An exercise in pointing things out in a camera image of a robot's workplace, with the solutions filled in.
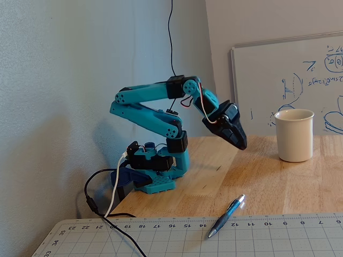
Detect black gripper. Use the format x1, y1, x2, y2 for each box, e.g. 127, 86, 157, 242
202, 100, 248, 150

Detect white usb cable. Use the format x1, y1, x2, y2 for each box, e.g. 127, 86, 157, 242
103, 152, 128, 218

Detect grey gridded cutting mat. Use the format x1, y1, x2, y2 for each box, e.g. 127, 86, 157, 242
32, 213, 343, 257

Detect blue spring clamp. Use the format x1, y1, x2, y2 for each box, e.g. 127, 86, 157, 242
110, 167, 154, 188

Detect black cable with ferrite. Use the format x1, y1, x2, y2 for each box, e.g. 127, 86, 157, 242
84, 168, 147, 257

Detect whiteboard with blue writing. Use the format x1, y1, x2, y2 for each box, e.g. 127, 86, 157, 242
230, 31, 343, 136

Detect blue and silver pen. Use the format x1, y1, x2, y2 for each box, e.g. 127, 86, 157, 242
207, 194, 246, 239

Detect thin black hanging cable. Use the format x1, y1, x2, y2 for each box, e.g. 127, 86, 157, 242
167, 0, 180, 116

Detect cream ceramic mug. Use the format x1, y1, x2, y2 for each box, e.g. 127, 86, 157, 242
273, 109, 315, 163

